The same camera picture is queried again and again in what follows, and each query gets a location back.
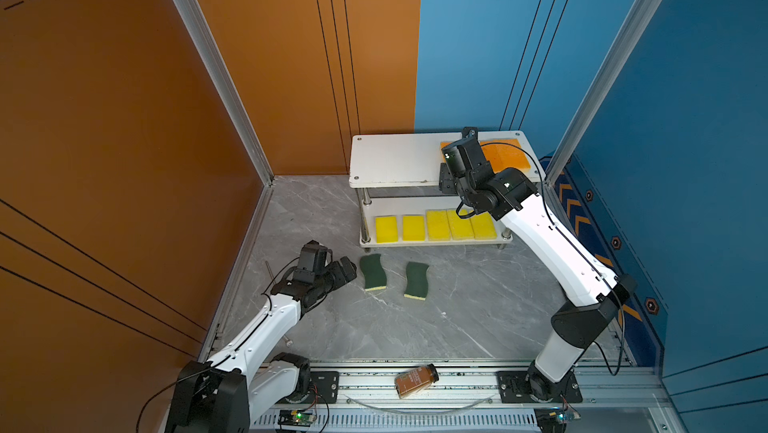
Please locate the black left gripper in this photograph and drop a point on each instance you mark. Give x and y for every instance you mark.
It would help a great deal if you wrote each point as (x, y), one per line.
(340, 278)

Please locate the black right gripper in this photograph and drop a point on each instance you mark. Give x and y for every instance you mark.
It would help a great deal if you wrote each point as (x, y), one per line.
(445, 180)

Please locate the green scouring sponge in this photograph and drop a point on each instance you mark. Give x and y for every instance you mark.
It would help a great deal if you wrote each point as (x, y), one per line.
(417, 285)
(373, 272)

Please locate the yellow sponge stack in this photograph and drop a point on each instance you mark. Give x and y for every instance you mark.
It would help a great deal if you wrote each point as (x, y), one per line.
(413, 228)

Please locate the orange sponge stack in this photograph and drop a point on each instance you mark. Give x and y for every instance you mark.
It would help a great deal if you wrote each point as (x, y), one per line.
(503, 154)

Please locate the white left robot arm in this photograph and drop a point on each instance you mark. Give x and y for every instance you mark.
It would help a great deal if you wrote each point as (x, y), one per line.
(240, 361)

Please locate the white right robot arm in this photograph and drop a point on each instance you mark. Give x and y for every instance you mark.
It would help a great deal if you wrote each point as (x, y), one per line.
(595, 294)

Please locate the white two-tier shelf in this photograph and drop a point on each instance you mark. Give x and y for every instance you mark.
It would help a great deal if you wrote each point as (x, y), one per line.
(413, 161)

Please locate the brown spice bottle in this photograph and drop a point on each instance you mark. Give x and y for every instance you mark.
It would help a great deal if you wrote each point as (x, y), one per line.
(415, 380)

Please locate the green circuit board left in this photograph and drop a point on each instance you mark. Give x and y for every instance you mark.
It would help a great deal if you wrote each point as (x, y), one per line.
(296, 419)

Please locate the circuit board right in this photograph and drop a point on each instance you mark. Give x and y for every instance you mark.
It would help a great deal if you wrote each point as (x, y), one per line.
(558, 419)

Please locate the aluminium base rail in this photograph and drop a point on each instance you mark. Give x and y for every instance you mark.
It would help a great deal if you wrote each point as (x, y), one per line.
(350, 397)

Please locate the aluminium corner post right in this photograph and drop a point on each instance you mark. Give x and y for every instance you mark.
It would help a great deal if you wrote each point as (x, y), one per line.
(629, 34)

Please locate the aluminium corner post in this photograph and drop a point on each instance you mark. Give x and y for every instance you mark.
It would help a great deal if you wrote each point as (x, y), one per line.
(629, 34)
(203, 39)

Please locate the aluminium corner post left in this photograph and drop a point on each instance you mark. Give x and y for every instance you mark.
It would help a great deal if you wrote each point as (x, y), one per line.
(203, 39)

